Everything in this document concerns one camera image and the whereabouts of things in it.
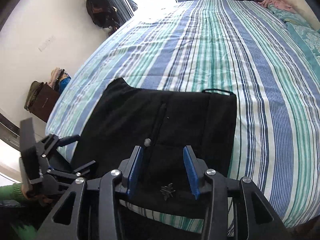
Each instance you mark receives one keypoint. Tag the dark hanging coats and bags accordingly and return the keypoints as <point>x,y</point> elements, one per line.
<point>103,14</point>

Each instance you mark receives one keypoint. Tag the teal floral pillow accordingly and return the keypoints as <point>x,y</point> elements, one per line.
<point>308,41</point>

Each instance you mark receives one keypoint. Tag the dark brown dresser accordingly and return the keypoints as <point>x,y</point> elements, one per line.
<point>44,103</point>

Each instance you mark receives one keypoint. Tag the green sleeve forearm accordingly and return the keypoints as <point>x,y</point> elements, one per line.
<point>13,192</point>

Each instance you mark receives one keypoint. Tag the colourful clothes pile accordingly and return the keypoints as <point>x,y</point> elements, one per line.
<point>59,79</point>

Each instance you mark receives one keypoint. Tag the black pants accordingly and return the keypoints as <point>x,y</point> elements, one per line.
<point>162,123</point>

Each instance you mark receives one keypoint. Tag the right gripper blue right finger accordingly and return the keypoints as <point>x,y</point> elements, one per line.
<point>254,217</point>

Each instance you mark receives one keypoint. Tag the striped blue green bed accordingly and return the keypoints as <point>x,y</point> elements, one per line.
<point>232,45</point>

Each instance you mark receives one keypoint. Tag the olive cloth on dresser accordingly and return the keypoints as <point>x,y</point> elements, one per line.
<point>34,90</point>

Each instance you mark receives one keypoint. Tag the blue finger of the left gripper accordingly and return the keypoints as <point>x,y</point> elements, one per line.
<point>64,141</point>
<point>84,169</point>

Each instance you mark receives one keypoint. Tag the cream padded headboard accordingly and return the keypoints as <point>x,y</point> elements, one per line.
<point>302,7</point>

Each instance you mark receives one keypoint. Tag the white wall switch plate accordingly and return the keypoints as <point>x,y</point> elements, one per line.
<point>46,43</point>

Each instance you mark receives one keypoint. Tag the pink garment on bed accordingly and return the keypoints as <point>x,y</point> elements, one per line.
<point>279,4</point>

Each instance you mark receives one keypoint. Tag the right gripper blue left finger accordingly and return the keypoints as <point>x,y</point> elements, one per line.
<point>93,204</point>

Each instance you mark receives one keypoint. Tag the person left hand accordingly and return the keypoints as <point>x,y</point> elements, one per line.
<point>31,196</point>

